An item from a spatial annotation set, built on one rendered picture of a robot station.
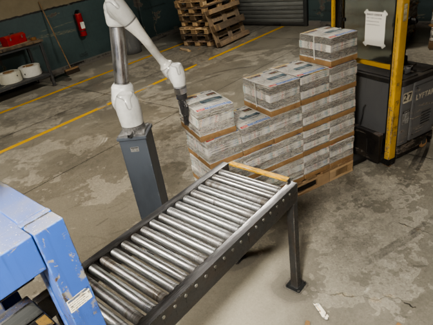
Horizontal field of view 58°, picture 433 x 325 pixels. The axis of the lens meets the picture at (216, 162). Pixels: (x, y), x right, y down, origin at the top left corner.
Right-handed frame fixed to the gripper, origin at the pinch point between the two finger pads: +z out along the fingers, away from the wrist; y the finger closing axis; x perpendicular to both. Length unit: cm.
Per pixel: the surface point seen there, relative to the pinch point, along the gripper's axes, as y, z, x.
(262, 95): -9, -3, -62
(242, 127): -16.1, 12.9, -36.9
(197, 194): -68, 16, 28
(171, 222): -82, 17, 51
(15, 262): -168, -55, 110
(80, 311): -165, -32, 103
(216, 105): -16.2, -10.3, -17.7
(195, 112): -15.9, -10.0, -1.6
